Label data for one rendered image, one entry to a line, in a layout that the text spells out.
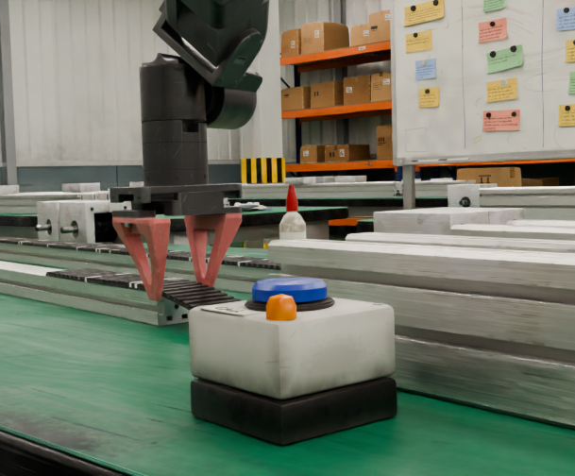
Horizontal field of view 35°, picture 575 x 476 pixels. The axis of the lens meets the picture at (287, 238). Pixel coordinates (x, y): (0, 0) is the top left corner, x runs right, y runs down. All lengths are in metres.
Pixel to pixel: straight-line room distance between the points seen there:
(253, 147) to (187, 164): 8.21
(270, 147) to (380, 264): 8.27
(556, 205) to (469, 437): 1.91
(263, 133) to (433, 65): 4.77
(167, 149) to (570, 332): 0.43
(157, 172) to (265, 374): 0.38
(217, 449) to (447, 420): 0.12
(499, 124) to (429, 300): 3.42
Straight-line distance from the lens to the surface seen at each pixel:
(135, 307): 0.86
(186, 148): 0.78
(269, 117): 8.82
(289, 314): 0.44
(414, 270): 0.53
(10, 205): 4.27
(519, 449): 0.44
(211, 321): 0.47
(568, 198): 2.34
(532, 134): 3.85
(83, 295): 0.95
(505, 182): 5.16
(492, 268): 0.49
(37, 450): 0.48
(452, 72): 4.07
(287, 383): 0.44
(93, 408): 0.54
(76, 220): 1.62
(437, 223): 0.77
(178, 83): 0.79
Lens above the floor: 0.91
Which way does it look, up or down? 4 degrees down
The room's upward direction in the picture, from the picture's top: 2 degrees counter-clockwise
